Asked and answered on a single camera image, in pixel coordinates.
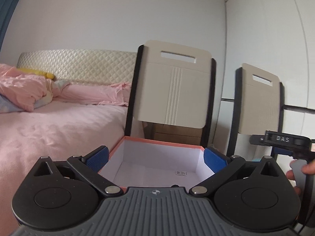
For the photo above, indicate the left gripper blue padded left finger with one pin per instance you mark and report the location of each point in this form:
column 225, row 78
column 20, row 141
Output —
column 97, row 159

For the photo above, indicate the pink cardboard box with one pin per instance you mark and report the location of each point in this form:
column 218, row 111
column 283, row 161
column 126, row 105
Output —
column 146, row 163

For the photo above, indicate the bed with pink sheet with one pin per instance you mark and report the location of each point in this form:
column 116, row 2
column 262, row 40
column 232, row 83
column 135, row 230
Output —
column 58, row 130

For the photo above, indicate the cream quilted headboard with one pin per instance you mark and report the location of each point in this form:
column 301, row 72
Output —
column 89, row 67

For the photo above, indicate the beige chair near box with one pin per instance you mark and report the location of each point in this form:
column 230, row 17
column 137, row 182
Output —
column 173, row 85

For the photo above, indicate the person's right hand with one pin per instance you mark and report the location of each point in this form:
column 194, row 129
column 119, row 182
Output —
column 306, row 169

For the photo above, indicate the crumpled pink duvet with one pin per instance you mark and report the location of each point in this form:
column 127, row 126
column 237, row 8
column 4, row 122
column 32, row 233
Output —
column 26, row 92

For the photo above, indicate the blue curtain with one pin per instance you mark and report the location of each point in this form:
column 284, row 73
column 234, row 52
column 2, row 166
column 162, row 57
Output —
column 7, row 8

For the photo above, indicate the pink pillow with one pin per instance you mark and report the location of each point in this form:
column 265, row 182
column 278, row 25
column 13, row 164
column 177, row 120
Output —
column 114, row 94

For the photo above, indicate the yellow pillow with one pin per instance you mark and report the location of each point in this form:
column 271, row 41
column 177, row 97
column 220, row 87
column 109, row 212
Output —
column 37, row 72

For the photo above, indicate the beige chair on right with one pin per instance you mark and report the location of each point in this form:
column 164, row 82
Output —
column 258, row 107

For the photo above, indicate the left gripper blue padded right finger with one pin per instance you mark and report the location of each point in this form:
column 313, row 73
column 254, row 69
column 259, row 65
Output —
column 215, row 160

